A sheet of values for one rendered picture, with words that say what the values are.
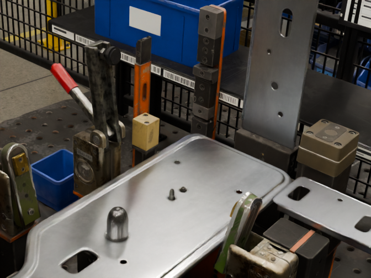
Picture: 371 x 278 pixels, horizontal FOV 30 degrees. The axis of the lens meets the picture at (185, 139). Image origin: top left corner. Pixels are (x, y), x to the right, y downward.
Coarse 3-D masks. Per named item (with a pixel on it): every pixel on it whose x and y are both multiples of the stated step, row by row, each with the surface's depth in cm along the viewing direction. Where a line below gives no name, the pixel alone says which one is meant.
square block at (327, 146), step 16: (320, 128) 121; (336, 128) 121; (304, 144) 120; (320, 144) 118; (336, 144) 117; (352, 144) 119; (304, 160) 121; (320, 160) 119; (336, 160) 117; (352, 160) 122; (304, 176) 123; (320, 176) 120; (336, 176) 118; (304, 192) 124; (304, 224) 127
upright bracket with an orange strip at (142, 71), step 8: (144, 40) 115; (136, 48) 115; (144, 48) 115; (136, 56) 116; (144, 56) 116; (136, 64) 117; (144, 64) 117; (136, 72) 117; (144, 72) 118; (136, 80) 118; (144, 80) 119; (136, 88) 119; (144, 88) 120; (136, 96) 119; (144, 96) 121; (136, 104) 120; (144, 104) 121; (136, 112) 121; (144, 112) 122
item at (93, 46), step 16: (96, 48) 106; (112, 48) 106; (96, 64) 107; (112, 64) 106; (96, 80) 108; (112, 80) 111; (96, 96) 110; (112, 96) 112; (96, 112) 111; (112, 112) 113; (96, 128) 113; (112, 128) 115
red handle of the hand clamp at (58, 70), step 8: (56, 64) 116; (56, 72) 115; (64, 72) 115; (64, 80) 115; (72, 80) 115; (64, 88) 115; (72, 88) 115; (72, 96) 115; (80, 96) 115; (80, 104) 115; (88, 104) 115; (88, 112) 114; (112, 136) 115
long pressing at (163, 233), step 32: (160, 160) 120; (192, 160) 120; (224, 160) 121; (256, 160) 122; (96, 192) 110; (128, 192) 111; (160, 192) 112; (192, 192) 112; (224, 192) 113; (256, 192) 113; (64, 224) 103; (96, 224) 103; (160, 224) 104; (192, 224) 105; (224, 224) 105; (32, 256) 96; (64, 256) 97; (128, 256) 98; (160, 256) 98; (192, 256) 99
